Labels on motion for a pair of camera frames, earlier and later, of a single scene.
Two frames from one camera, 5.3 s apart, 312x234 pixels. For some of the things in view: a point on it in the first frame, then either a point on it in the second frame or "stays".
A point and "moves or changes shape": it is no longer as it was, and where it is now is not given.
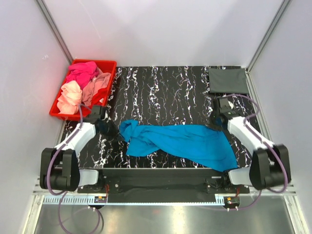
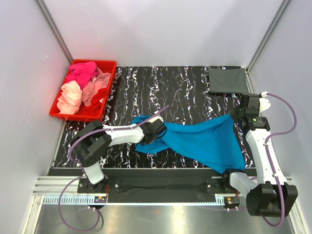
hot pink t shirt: (82, 72) stays
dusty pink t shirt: (100, 82) stays
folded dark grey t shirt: (228, 80) stays
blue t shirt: (207, 145) moves or changes shape
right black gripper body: (213, 121) to (236, 112)
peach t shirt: (69, 100) stays
